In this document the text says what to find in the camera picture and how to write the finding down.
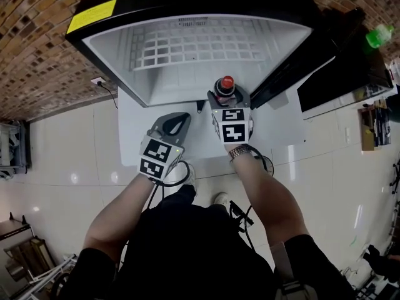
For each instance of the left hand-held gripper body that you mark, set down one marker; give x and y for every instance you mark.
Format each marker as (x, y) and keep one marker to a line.
(159, 158)

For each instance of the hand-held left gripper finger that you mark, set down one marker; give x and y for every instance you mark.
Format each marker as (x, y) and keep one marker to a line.
(157, 125)
(184, 131)

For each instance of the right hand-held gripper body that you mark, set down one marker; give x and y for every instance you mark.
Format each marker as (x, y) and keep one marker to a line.
(232, 127)

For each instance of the dark cola bottle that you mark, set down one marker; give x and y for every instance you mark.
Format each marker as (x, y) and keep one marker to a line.
(224, 87)

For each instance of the person's left forearm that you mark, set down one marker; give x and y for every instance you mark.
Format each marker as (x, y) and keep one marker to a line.
(118, 217)

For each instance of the person's right forearm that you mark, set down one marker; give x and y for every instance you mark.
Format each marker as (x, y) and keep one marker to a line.
(275, 205)

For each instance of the silver wristwatch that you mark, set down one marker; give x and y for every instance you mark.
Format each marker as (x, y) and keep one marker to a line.
(240, 153)

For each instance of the person's white right shoe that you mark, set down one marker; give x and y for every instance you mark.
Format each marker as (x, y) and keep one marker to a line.
(221, 198)

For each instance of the black glass-door cooler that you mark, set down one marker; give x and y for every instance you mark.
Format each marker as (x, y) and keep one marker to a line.
(343, 83)

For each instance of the person's body in black clothing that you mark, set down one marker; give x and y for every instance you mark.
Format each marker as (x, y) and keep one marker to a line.
(193, 255)

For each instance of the white power strip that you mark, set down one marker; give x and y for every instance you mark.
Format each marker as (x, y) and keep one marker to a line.
(347, 134)

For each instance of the open cardboard box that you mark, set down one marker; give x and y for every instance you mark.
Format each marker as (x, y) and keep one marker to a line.
(368, 136)

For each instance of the grey rack with white parts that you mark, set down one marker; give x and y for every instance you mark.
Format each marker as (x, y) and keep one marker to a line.
(12, 148)

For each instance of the green plastic bottle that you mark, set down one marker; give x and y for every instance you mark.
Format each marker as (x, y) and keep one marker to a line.
(379, 36)

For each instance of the clear plastic container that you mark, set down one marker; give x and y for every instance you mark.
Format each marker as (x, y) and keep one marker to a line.
(395, 70)

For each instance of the white metal frames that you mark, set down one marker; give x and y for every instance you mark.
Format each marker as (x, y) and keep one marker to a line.
(47, 273)

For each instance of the white wall socket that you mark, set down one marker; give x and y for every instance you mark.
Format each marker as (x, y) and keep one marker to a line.
(97, 81)

